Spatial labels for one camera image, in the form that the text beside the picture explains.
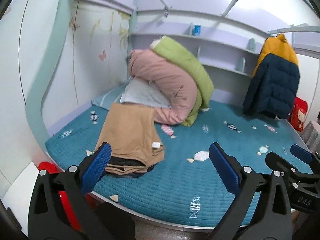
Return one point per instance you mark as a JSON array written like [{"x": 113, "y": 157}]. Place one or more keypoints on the tan padded coat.
[{"x": 130, "y": 131}]

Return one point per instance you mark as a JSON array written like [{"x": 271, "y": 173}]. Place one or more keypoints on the grey patterned storage box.
[{"x": 311, "y": 136}]

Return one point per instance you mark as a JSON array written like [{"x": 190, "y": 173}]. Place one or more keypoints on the red cartoon bag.
[{"x": 298, "y": 114}]

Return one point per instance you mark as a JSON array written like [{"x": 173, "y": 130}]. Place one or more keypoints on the navy and yellow puffer jacket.
[{"x": 275, "y": 80}]

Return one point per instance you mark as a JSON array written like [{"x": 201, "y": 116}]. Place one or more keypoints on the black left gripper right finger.
[{"x": 261, "y": 207}]

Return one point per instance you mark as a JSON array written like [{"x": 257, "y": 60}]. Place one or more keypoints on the teal candy-print bed mat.
[{"x": 185, "y": 187}]

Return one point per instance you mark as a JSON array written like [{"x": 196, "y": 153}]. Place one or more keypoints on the lilac wall shelf unit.
[{"x": 226, "y": 41}]

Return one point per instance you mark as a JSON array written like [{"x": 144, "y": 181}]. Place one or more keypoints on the red stool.
[{"x": 65, "y": 199}]

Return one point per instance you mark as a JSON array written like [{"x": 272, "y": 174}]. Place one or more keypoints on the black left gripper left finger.
[{"x": 92, "y": 168}]

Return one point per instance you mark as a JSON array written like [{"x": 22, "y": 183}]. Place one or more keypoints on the pink folded quilt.
[{"x": 176, "y": 84}]

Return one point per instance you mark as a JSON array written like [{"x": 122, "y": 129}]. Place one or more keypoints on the black folded garment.
[{"x": 127, "y": 168}]

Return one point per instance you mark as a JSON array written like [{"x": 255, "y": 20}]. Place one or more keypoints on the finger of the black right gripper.
[
  {"x": 290, "y": 173},
  {"x": 312, "y": 159}
]

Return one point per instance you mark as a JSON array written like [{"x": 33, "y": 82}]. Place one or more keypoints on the blue box on shelf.
[{"x": 196, "y": 30}]

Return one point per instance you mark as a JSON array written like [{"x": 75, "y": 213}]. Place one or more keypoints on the light grey pillow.
[{"x": 134, "y": 90}]

